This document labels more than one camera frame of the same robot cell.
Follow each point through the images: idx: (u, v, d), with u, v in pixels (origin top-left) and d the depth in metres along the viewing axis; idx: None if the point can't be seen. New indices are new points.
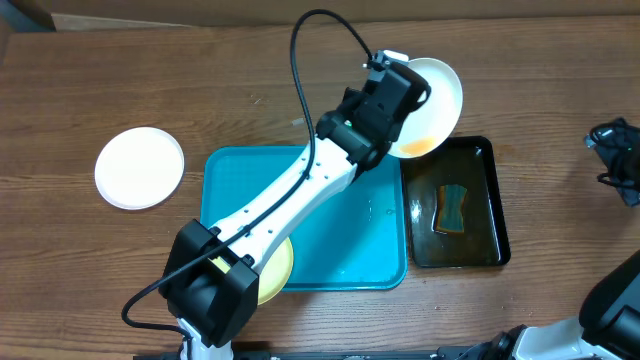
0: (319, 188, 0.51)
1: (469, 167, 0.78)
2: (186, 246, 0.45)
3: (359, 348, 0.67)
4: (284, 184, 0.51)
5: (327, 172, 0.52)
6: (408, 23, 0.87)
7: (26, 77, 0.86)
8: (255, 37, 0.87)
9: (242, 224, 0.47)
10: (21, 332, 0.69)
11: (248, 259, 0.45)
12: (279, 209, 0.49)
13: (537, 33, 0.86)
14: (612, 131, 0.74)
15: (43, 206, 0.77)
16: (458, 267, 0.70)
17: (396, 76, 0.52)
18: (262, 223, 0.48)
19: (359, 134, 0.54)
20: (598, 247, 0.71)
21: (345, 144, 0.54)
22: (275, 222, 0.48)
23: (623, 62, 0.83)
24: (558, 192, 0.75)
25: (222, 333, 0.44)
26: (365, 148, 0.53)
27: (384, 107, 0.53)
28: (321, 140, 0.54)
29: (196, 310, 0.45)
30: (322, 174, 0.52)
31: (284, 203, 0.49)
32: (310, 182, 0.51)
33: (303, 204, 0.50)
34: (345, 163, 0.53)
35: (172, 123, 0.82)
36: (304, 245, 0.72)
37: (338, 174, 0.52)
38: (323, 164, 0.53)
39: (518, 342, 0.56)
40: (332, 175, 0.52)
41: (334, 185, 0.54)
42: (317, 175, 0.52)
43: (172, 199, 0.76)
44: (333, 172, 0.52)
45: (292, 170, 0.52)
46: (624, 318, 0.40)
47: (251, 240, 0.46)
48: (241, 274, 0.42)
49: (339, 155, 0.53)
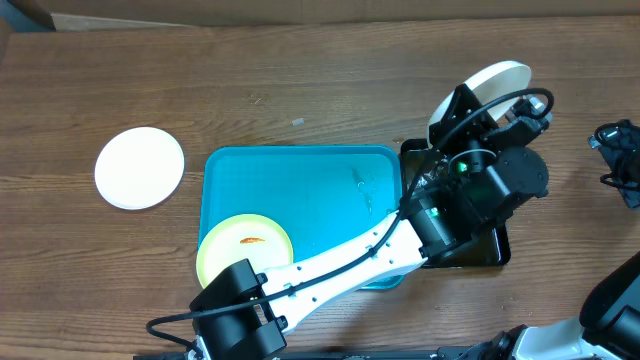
0: (377, 272, 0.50)
1: None
2: (232, 284, 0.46)
3: (359, 348, 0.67)
4: (349, 255, 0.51)
5: (394, 257, 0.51)
6: (409, 24, 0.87)
7: (26, 77, 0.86)
8: (256, 37, 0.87)
9: (290, 281, 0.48)
10: (21, 332, 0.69)
11: (281, 320, 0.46)
12: (335, 284, 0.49)
13: (537, 33, 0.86)
14: (617, 133, 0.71)
15: (43, 205, 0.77)
16: (458, 267, 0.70)
17: (497, 180, 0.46)
18: (309, 290, 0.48)
19: (445, 228, 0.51)
20: (598, 247, 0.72)
21: (425, 233, 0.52)
22: (325, 295, 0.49)
23: (623, 62, 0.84)
24: (558, 192, 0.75)
25: None
26: (445, 245, 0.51)
27: (477, 203, 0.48)
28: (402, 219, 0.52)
29: (216, 343, 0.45)
30: (387, 258, 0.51)
31: (342, 279, 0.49)
32: (371, 262, 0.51)
33: (357, 281, 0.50)
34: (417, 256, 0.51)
35: (172, 123, 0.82)
36: (306, 247, 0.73)
37: (402, 262, 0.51)
38: (393, 246, 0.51)
39: (518, 342, 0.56)
40: (396, 264, 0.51)
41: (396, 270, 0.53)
42: (382, 258, 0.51)
43: (172, 199, 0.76)
44: (398, 260, 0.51)
45: (362, 241, 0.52)
46: (624, 318, 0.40)
47: (292, 303, 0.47)
48: (272, 339, 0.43)
49: (414, 243, 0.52)
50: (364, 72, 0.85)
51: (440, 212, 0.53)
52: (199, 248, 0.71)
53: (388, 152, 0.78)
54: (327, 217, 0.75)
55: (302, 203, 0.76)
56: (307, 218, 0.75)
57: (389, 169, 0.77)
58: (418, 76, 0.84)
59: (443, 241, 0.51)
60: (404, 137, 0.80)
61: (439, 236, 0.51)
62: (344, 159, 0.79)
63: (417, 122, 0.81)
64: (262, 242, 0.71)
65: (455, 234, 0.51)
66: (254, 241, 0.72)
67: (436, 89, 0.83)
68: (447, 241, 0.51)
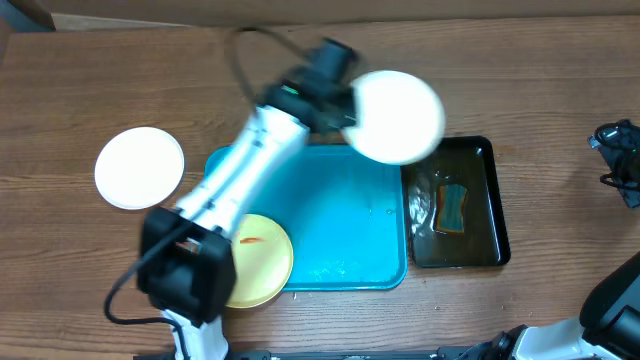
0: (270, 153, 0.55)
1: (468, 166, 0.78)
2: (153, 234, 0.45)
3: (359, 348, 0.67)
4: (237, 155, 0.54)
5: (271, 134, 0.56)
6: (409, 23, 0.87)
7: (26, 77, 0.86)
8: (255, 37, 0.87)
9: (205, 199, 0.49)
10: (21, 332, 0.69)
11: (218, 229, 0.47)
12: (238, 179, 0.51)
13: (537, 33, 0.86)
14: (617, 133, 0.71)
15: (43, 206, 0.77)
16: (458, 267, 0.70)
17: (327, 45, 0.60)
18: (225, 196, 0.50)
19: (305, 99, 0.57)
20: (598, 247, 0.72)
21: (286, 109, 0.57)
22: (233, 189, 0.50)
23: (622, 62, 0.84)
24: (558, 192, 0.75)
25: (211, 302, 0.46)
26: (309, 111, 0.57)
27: (320, 69, 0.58)
28: (265, 108, 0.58)
29: (176, 295, 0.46)
30: (272, 140, 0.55)
31: (244, 172, 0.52)
32: (263, 151, 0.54)
33: (260, 169, 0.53)
34: (293, 125, 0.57)
35: (172, 123, 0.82)
36: (306, 246, 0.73)
37: (288, 136, 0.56)
38: (271, 130, 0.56)
39: (518, 342, 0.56)
40: (285, 140, 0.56)
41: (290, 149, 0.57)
42: (270, 142, 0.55)
43: (171, 199, 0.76)
44: (284, 137, 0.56)
45: (245, 142, 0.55)
46: (624, 318, 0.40)
47: (216, 212, 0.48)
48: (213, 244, 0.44)
49: (282, 117, 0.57)
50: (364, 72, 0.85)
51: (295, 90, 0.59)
52: None
53: None
54: (327, 216, 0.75)
55: (303, 202, 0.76)
56: (307, 217, 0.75)
57: (389, 170, 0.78)
58: (417, 75, 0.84)
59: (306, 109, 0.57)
60: None
61: (305, 105, 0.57)
62: (344, 159, 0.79)
63: None
64: (262, 242, 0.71)
65: (312, 102, 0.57)
66: (254, 241, 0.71)
67: (436, 89, 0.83)
68: (307, 109, 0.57)
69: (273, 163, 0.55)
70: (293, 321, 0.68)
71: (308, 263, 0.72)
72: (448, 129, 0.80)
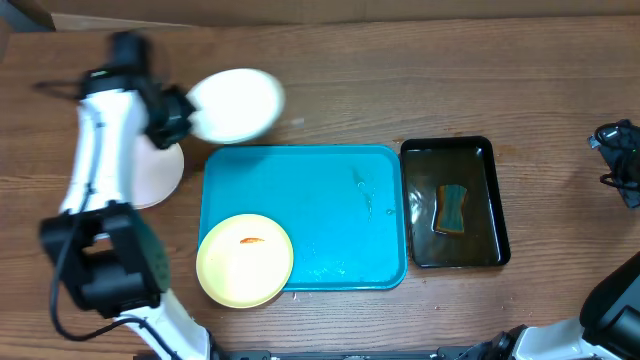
0: (118, 126, 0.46)
1: (469, 167, 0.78)
2: (54, 251, 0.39)
3: (359, 348, 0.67)
4: (88, 145, 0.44)
5: (106, 110, 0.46)
6: (409, 23, 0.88)
7: (26, 76, 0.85)
8: (255, 37, 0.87)
9: (81, 183, 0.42)
10: (21, 332, 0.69)
11: (111, 202, 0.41)
12: (103, 163, 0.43)
13: (537, 33, 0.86)
14: (617, 133, 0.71)
15: (43, 206, 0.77)
16: (458, 267, 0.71)
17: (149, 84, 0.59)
18: (98, 174, 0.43)
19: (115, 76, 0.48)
20: (598, 247, 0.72)
21: (111, 84, 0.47)
22: (112, 167, 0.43)
23: (622, 62, 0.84)
24: (558, 192, 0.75)
25: (153, 276, 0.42)
26: (140, 86, 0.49)
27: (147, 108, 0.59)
28: (90, 96, 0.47)
29: (118, 290, 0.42)
30: (112, 115, 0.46)
31: (102, 155, 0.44)
32: (108, 128, 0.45)
33: (115, 145, 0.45)
34: (125, 95, 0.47)
35: None
36: (306, 246, 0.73)
37: (123, 107, 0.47)
38: (105, 108, 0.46)
39: (518, 342, 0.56)
40: (122, 110, 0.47)
41: (133, 124, 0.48)
42: (111, 118, 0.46)
43: (172, 199, 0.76)
44: (119, 109, 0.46)
45: (84, 132, 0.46)
46: (624, 318, 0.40)
47: (100, 189, 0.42)
48: (111, 218, 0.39)
49: (111, 89, 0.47)
50: (364, 72, 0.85)
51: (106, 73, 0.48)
52: (199, 248, 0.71)
53: (388, 152, 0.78)
54: (326, 216, 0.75)
55: (303, 202, 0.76)
56: (307, 217, 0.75)
57: (389, 169, 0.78)
58: (418, 75, 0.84)
59: (126, 77, 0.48)
60: (404, 137, 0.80)
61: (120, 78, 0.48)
62: (344, 159, 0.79)
63: (417, 122, 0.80)
64: (262, 242, 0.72)
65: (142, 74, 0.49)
66: (254, 241, 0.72)
67: (436, 89, 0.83)
68: (140, 82, 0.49)
69: (126, 137, 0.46)
70: (293, 321, 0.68)
71: (308, 263, 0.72)
72: (448, 128, 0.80)
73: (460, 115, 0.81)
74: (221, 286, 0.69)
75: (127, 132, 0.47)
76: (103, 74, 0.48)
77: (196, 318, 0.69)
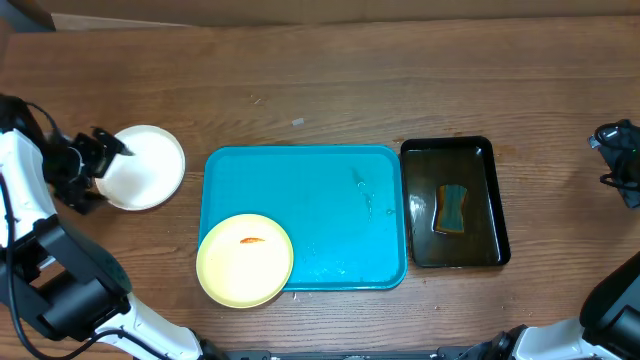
0: (15, 160, 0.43)
1: (469, 166, 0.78)
2: None
3: (359, 348, 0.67)
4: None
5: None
6: (409, 24, 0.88)
7: (25, 76, 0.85)
8: (255, 38, 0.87)
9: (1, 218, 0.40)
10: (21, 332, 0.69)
11: (39, 220, 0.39)
12: (15, 194, 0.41)
13: (537, 33, 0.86)
14: (617, 133, 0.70)
15: None
16: (458, 267, 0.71)
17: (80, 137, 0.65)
18: (16, 203, 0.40)
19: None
20: (598, 247, 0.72)
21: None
22: (26, 195, 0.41)
23: (622, 62, 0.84)
24: (559, 192, 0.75)
25: (110, 277, 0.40)
26: (22, 127, 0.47)
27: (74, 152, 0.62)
28: None
29: (77, 305, 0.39)
30: (3, 153, 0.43)
31: (12, 188, 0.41)
32: (6, 166, 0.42)
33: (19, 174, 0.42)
34: (9, 136, 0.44)
35: (172, 123, 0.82)
36: (305, 246, 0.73)
37: (12, 144, 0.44)
38: None
39: (518, 342, 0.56)
40: (13, 147, 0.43)
41: (31, 156, 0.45)
42: (4, 157, 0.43)
43: (172, 199, 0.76)
44: (9, 145, 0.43)
45: None
46: (624, 318, 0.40)
47: (24, 214, 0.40)
48: (44, 235, 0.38)
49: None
50: (364, 72, 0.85)
51: None
52: (199, 248, 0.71)
53: (388, 152, 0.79)
54: (326, 216, 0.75)
55: (302, 203, 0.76)
56: (307, 217, 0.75)
57: (389, 169, 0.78)
58: (418, 75, 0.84)
59: (5, 123, 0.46)
60: (404, 137, 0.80)
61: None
62: (344, 159, 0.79)
63: (417, 122, 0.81)
64: (262, 242, 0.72)
65: (22, 114, 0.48)
66: (254, 241, 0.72)
67: (436, 89, 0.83)
68: (19, 121, 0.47)
69: (27, 169, 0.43)
70: (293, 321, 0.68)
71: (309, 263, 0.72)
72: (448, 128, 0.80)
73: (459, 115, 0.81)
74: (221, 286, 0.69)
75: (27, 161, 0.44)
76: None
77: (197, 318, 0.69)
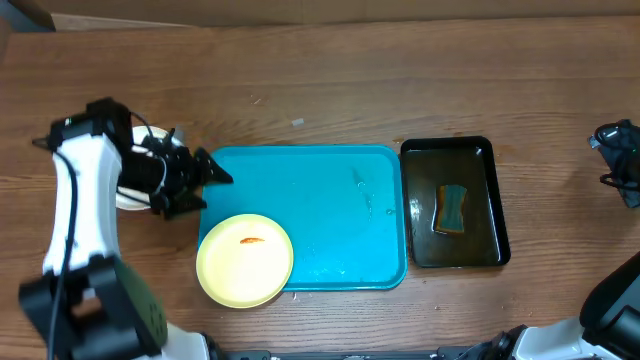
0: (93, 173, 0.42)
1: (469, 166, 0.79)
2: (40, 315, 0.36)
3: (359, 348, 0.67)
4: (65, 196, 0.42)
5: (79, 157, 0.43)
6: (409, 24, 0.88)
7: (26, 77, 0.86)
8: (255, 38, 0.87)
9: (61, 236, 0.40)
10: (22, 332, 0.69)
11: (95, 256, 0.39)
12: (81, 213, 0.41)
13: (537, 33, 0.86)
14: (617, 133, 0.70)
15: (44, 206, 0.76)
16: (458, 267, 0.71)
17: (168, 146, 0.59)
18: (79, 226, 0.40)
19: (83, 122, 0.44)
20: (598, 247, 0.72)
21: (81, 131, 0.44)
22: (92, 218, 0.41)
23: (622, 62, 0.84)
24: (558, 192, 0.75)
25: (147, 329, 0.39)
26: (112, 132, 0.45)
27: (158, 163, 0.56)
28: (64, 146, 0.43)
29: (111, 352, 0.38)
30: (86, 162, 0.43)
31: (81, 205, 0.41)
32: (84, 181, 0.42)
33: (93, 196, 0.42)
34: (97, 141, 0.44)
35: (172, 123, 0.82)
36: (305, 246, 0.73)
37: (97, 156, 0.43)
38: (77, 159, 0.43)
39: (518, 342, 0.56)
40: (96, 155, 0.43)
41: (111, 169, 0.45)
42: (86, 165, 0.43)
43: None
44: (94, 153, 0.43)
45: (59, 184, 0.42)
46: (624, 318, 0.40)
47: (82, 241, 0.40)
48: (98, 274, 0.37)
49: (83, 135, 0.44)
50: (364, 72, 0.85)
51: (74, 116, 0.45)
52: (199, 248, 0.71)
53: (388, 152, 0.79)
54: (327, 216, 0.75)
55: (302, 203, 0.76)
56: (307, 217, 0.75)
57: (389, 169, 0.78)
58: (417, 75, 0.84)
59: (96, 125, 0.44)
60: (404, 137, 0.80)
61: (90, 124, 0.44)
62: (344, 159, 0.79)
63: (417, 122, 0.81)
64: (262, 242, 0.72)
65: (117, 119, 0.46)
66: (254, 241, 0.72)
67: (436, 89, 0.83)
68: (111, 126, 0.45)
69: (103, 189, 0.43)
70: (293, 321, 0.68)
71: (309, 263, 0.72)
72: (448, 128, 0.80)
73: (459, 116, 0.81)
74: (221, 286, 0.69)
75: (105, 181, 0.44)
76: (70, 122, 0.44)
77: (197, 318, 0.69)
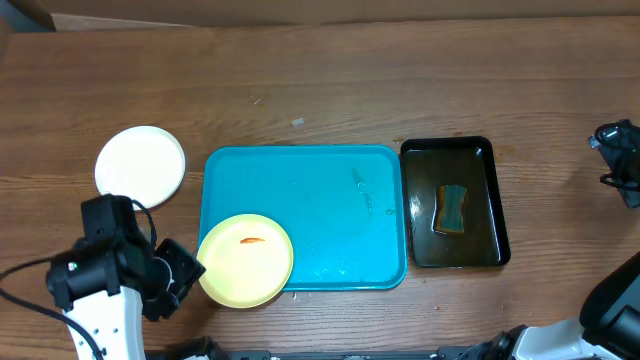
0: (119, 345, 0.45)
1: (469, 166, 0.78)
2: None
3: (359, 348, 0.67)
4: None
5: (100, 327, 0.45)
6: (409, 23, 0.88)
7: (26, 77, 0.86)
8: (255, 38, 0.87)
9: None
10: (22, 332, 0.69)
11: None
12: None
13: (537, 33, 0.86)
14: (617, 133, 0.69)
15: (43, 206, 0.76)
16: (458, 267, 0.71)
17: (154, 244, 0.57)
18: None
19: (94, 267, 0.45)
20: (598, 247, 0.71)
21: (94, 279, 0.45)
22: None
23: (622, 62, 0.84)
24: (558, 192, 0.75)
25: None
26: (125, 267, 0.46)
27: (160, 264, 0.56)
28: (79, 309, 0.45)
29: None
30: (109, 332, 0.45)
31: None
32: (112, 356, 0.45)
33: None
34: (115, 298, 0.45)
35: (173, 123, 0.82)
36: (306, 246, 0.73)
37: (119, 326, 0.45)
38: (99, 329, 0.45)
39: (518, 342, 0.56)
40: (120, 324, 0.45)
41: (136, 322, 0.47)
42: (108, 340, 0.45)
43: (172, 199, 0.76)
44: (117, 321, 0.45)
45: (86, 352, 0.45)
46: (624, 318, 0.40)
47: None
48: None
49: (97, 285, 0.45)
50: (364, 72, 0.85)
51: (78, 259, 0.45)
52: (199, 248, 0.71)
53: (388, 152, 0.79)
54: (327, 216, 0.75)
55: (303, 203, 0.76)
56: (307, 218, 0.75)
57: (389, 169, 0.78)
58: (417, 75, 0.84)
59: (110, 266, 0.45)
60: (404, 137, 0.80)
61: (102, 267, 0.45)
62: (344, 159, 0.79)
63: (417, 122, 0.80)
64: (263, 242, 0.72)
65: (125, 248, 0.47)
66: (254, 241, 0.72)
67: (436, 89, 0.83)
68: (123, 260, 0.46)
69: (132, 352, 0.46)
70: (293, 321, 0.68)
71: (309, 263, 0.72)
72: (448, 128, 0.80)
73: (459, 115, 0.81)
74: (221, 287, 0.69)
75: (132, 340, 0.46)
76: (75, 267, 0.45)
77: (197, 318, 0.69)
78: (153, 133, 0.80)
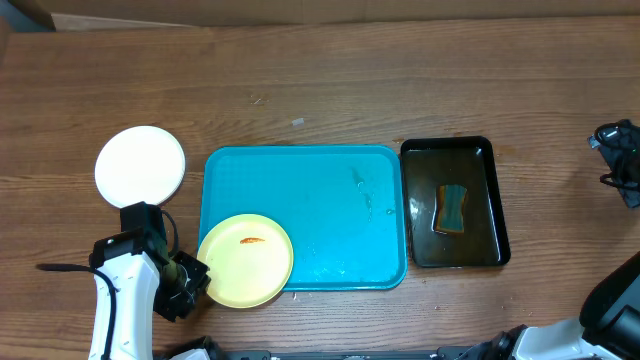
0: (132, 289, 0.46)
1: (469, 166, 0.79)
2: None
3: (359, 348, 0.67)
4: (102, 311, 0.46)
5: (119, 274, 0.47)
6: (408, 24, 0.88)
7: (26, 77, 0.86)
8: (255, 38, 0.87)
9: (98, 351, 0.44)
10: (21, 332, 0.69)
11: None
12: (119, 330, 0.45)
13: (537, 33, 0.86)
14: (617, 133, 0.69)
15: (43, 206, 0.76)
16: (458, 267, 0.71)
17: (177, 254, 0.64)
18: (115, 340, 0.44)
19: (126, 238, 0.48)
20: (598, 247, 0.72)
21: (122, 249, 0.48)
22: (128, 332, 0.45)
23: (622, 62, 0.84)
24: (558, 192, 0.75)
25: None
26: (151, 248, 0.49)
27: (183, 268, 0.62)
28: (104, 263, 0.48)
29: None
30: (125, 277, 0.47)
31: (119, 321, 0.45)
32: (124, 296, 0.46)
33: (132, 310, 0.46)
34: (136, 257, 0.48)
35: (173, 123, 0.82)
36: (306, 246, 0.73)
37: (137, 269, 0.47)
38: (118, 274, 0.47)
39: (518, 342, 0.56)
40: (135, 272, 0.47)
41: (149, 280, 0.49)
42: (123, 282, 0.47)
43: (172, 199, 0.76)
44: (133, 270, 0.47)
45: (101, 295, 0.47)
46: (624, 318, 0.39)
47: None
48: None
49: (124, 252, 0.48)
50: (364, 72, 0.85)
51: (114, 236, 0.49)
52: (199, 248, 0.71)
53: (388, 152, 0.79)
54: (327, 216, 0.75)
55: (302, 203, 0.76)
56: (306, 217, 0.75)
57: (389, 169, 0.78)
58: (417, 75, 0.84)
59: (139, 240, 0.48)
60: (404, 137, 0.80)
61: (132, 239, 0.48)
62: (344, 159, 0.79)
63: (417, 122, 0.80)
64: (263, 242, 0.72)
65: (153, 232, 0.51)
66: (254, 241, 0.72)
67: (436, 89, 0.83)
68: (151, 244, 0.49)
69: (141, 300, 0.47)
70: (293, 321, 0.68)
71: (309, 263, 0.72)
72: (448, 128, 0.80)
73: (459, 115, 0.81)
74: (220, 287, 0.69)
75: (143, 291, 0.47)
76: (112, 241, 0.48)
77: (197, 318, 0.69)
78: (150, 130, 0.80)
